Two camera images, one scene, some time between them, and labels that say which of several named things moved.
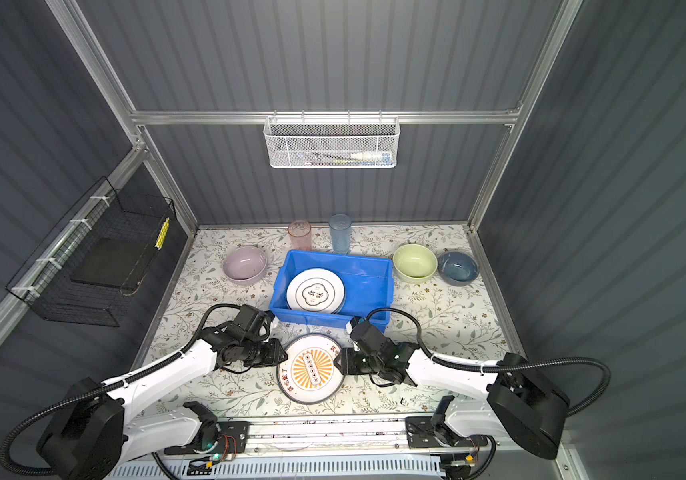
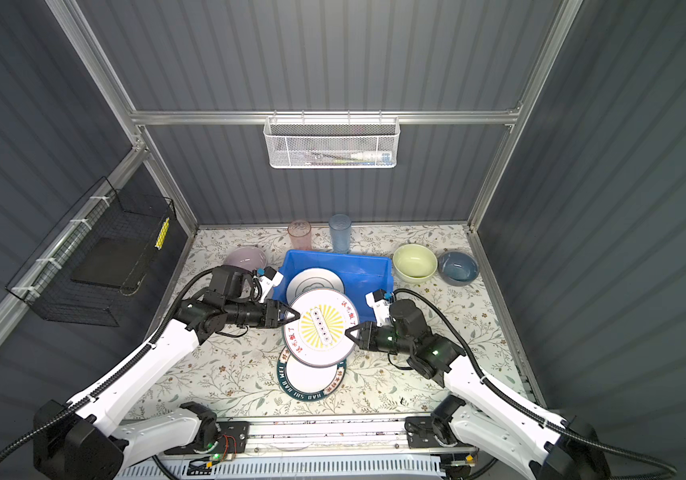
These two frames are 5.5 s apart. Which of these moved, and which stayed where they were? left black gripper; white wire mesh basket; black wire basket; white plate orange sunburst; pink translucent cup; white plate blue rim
Moved: white plate orange sunburst; left black gripper
Stayed: white plate blue rim; pink translucent cup; white wire mesh basket; black wire basket
